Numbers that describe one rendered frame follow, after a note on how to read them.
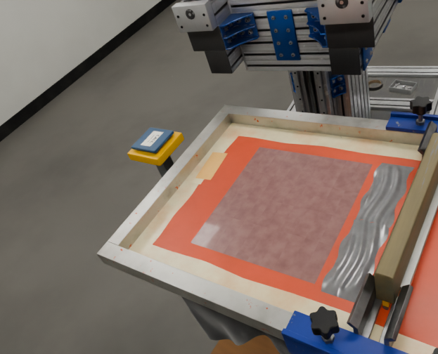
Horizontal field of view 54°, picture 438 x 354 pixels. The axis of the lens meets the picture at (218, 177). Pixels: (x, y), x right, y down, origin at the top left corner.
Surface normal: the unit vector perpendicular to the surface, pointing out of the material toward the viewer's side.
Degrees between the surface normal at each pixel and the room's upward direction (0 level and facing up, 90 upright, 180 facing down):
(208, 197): 0
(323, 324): 0
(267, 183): 0
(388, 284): 90
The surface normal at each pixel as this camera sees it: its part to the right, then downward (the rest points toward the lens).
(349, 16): -0.47, 0.68
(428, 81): -0.29, -0.72
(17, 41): 0.81, 0.17
